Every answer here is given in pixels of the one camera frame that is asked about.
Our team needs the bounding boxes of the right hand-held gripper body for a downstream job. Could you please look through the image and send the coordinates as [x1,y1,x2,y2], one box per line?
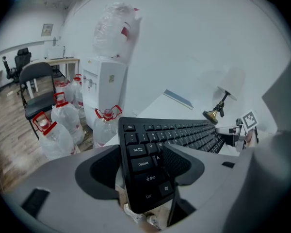
[234,109,260,153]

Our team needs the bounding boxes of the black office chair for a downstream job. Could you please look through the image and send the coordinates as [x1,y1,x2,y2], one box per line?
[1,48,32,85]

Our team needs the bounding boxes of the brass white-shade desk lamp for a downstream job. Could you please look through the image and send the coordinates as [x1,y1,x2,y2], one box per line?
[202,67,247,126]

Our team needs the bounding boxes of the black keyboard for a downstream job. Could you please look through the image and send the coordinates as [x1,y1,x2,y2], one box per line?
[117,116,226,215]

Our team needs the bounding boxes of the framed wall poster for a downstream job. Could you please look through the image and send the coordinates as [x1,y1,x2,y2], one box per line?
[41,23,54,37]

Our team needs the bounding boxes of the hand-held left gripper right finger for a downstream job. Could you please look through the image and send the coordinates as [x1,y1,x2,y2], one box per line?
[161,143,241,231]

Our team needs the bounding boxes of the plastic-wrapped water bottle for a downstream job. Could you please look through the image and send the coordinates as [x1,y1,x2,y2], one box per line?
[92,1,143,59]

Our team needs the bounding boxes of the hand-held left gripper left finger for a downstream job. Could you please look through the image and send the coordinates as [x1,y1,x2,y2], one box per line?
[4,144,137,233]

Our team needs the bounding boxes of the blue flat book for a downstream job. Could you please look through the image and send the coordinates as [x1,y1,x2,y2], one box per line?
[162,89,194,111]

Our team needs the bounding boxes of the wooden white-legged desk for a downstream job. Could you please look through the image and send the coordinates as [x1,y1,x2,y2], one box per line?
[26,58,81,99]

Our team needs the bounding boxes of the clear red-handled water jug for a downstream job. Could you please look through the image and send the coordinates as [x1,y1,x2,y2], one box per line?
[54,80,75,104]
[50,92,85,145]
[93,104,123,149]
[32,111,76,160]
[71,73,86,118]

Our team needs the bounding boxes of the white water dispenser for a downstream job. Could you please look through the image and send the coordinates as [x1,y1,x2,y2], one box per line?
[82,56,128,131]

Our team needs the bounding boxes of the white box appliance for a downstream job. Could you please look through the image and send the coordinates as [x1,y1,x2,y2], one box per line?
[48,45,66,60]

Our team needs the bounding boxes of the black folding chair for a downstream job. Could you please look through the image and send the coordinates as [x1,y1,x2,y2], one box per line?
[18,62,57,141]

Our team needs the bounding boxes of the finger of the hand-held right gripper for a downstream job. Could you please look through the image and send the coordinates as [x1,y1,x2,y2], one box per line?
[215,126,241,134]
[223,134,238,147]

